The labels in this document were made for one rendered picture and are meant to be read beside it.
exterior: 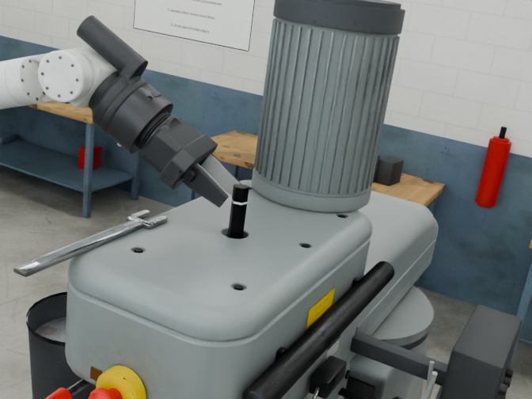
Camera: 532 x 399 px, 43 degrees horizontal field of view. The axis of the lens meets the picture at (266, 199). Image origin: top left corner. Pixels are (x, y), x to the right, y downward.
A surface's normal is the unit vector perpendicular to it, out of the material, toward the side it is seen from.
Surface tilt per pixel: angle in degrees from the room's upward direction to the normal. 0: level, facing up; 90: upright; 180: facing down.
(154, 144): 90
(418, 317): 0
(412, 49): 90
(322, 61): 90
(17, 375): 0
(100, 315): 90
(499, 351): 0
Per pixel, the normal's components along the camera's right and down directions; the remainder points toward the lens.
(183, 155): 0.25, -0.29
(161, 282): 0.13, -0.94
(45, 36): -0.47, 0.24
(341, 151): 0.33, 0.36
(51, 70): -0.25, 0.28
